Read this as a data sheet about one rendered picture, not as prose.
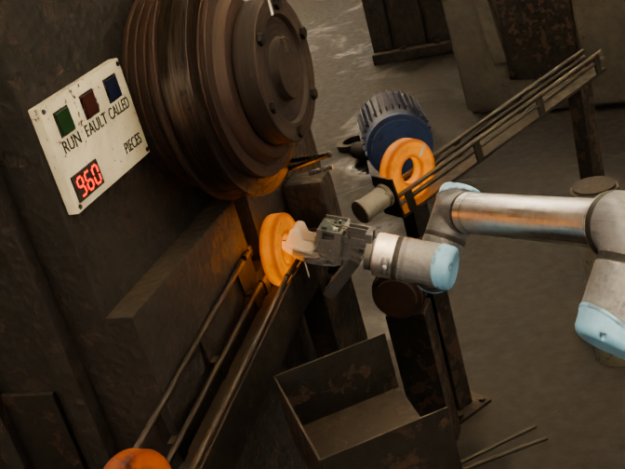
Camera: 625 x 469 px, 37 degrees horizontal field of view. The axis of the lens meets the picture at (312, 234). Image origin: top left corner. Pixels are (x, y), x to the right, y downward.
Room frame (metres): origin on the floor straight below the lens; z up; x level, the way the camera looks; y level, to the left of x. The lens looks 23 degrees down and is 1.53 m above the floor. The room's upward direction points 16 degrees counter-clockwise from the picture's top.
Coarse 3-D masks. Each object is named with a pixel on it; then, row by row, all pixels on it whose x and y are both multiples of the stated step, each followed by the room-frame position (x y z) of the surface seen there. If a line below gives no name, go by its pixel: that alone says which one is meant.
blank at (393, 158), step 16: (400, 144) 2.14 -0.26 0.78; (416, 144) 2.16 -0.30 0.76; (384, 160) 2.13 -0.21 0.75; (400, 160) 2.13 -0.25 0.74; (416, 160) 2.17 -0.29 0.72; (432, 160) 2.18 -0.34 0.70; (384, 176) 2.12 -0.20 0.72; (400, 176) 2.13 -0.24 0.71; (416, 176) 2.17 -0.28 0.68; (432, 176) 2.18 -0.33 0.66
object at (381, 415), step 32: (352, 352) 1.39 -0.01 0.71; (384, 352) 1.40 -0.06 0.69; (288, 384) 1.37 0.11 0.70; (320, 384) 1.38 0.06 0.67; (352, 384) 1.39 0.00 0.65; (384, 384) 1.40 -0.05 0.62; (288, 416) 1.32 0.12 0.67; (320, 416) 1.37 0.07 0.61; (352, 416) 1.36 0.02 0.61; (384, 416) 1.33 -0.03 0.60; (416, 416) 1.31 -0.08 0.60; (448, 416) 1.15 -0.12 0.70; (320, 448) 1.30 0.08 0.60; (352, 448) 1.12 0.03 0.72; (384, 448) 1.13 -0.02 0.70; (416, 448) 1.13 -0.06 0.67; (448, 448) 1.14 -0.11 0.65
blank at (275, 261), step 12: (276, 216) 1.83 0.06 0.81; (288, 216) 1.86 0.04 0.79; (264, 228) 1.80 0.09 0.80; (276, 228) 1.80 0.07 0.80; (288, 228) 1.85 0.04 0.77; (264, 240) 1.78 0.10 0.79; (276, 240) 1.79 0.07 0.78; (264, 252) 1.77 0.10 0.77; (276, 252) 1.77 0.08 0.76; (264, 264) 1.77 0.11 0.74; (276, 264) 1.76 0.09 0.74; (288, 264) 1.81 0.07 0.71; (276, 276) 1.76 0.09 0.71
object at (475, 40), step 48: (480, 0) 4.30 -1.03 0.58; (528, 0) 4.17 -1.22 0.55; (576, 0) 4.05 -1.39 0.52; (624, 0) 3.93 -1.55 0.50; (480, 48) 4.36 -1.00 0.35; (528, 48) 4.20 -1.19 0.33; (576, 48) 4.06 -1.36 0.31; (624, 48) 3.94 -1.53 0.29; (480, 96) 4.38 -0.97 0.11; (624, 96) 3.96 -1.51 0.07
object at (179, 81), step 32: (192, 0) 1.70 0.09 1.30; (160, 32) 1.68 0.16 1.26; (192, 32) 1.66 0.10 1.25; (160, 64) 1.65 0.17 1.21; (192, 64) 1.63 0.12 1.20; (192, 96) 1.61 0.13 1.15; (192, 128) 1.62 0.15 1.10; (192, 160) 1.65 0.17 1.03; (224, 160) 1.64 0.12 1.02; (288, 160) 1.88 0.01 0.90; (224, 192) 1.72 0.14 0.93; (256, 192) 1.71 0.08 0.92
